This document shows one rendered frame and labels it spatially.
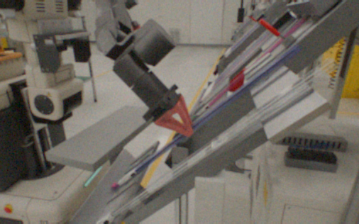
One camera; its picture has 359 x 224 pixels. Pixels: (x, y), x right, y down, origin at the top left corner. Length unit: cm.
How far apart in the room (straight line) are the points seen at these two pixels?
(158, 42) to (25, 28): 92
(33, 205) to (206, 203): 104
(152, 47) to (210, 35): 912
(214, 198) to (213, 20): 913
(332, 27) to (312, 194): 48
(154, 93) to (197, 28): 917
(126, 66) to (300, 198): 63
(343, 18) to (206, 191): 48
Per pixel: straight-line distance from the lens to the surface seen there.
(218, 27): 950
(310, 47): 66
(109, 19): 54
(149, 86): 46
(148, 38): 45
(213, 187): 50
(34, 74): 129
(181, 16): 973
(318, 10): 70
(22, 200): 147
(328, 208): 88
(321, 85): 225
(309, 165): 96
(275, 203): 85
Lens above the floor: 112
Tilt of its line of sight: 23 degrees down
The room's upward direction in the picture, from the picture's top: straight up
